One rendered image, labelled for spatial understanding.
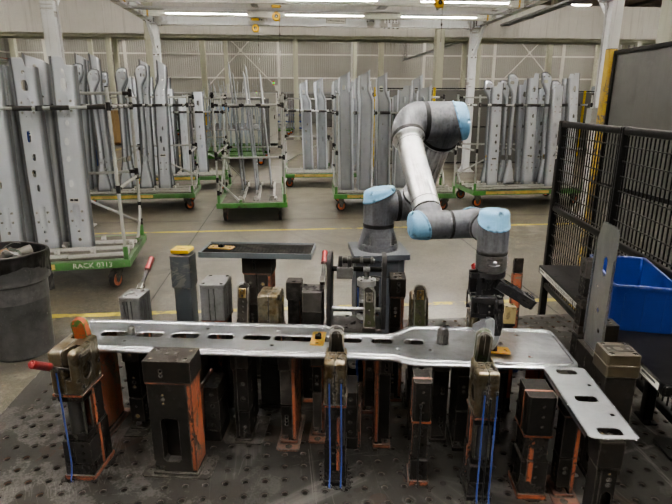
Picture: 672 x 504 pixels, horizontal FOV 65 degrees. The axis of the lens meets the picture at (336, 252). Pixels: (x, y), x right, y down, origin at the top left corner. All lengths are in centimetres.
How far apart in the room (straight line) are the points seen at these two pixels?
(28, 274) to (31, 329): 38
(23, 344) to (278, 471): 275
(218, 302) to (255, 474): 49
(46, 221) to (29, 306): 179
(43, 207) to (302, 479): 447
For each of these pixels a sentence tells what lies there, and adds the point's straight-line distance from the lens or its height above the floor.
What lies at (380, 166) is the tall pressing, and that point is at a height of 64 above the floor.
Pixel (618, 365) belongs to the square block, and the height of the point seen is 103.
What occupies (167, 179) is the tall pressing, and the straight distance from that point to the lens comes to 890.
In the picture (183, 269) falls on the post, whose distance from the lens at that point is 181.
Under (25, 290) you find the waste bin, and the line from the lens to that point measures 386.
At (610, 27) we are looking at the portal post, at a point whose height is 259.
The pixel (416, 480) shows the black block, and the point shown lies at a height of 71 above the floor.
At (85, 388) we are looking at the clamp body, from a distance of 147.
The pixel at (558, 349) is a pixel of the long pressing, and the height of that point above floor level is 100.
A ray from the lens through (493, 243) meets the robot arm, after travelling 131.
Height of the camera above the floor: 163
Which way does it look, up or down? 16 degrees down
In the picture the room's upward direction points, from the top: straight up
